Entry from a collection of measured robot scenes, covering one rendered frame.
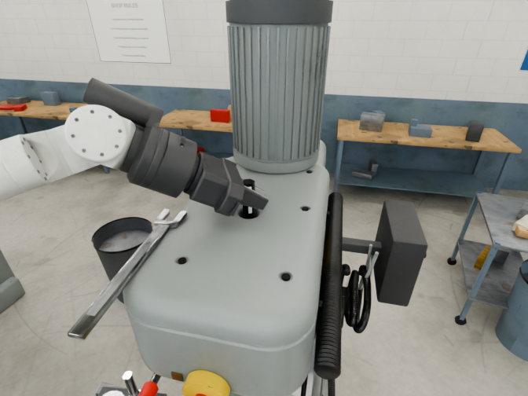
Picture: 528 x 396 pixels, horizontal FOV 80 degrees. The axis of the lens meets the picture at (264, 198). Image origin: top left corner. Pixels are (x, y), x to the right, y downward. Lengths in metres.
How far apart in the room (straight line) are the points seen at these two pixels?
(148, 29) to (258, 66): 4.80
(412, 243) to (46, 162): 0.72
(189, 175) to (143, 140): 0.07
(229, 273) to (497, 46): 4.75
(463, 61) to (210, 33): 3.29
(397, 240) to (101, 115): 0.65
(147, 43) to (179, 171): 5.00
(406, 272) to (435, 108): 4.18
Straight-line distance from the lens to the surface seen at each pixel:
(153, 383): 0.57
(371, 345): 2.77
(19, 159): 0.46
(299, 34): 0.61
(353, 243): 0.91
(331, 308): 0.51
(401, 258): 0.84
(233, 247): 0.47
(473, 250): 3.50
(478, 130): 4.45
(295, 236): 0.49
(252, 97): 0.63
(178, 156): 0.44
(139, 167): 0.44
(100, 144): 0.42
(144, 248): 0.48
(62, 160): 0.51
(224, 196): 0.45
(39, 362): 3.04
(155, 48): 5.35
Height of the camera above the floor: 2.18
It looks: 30 degrees down
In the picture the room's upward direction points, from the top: straight up
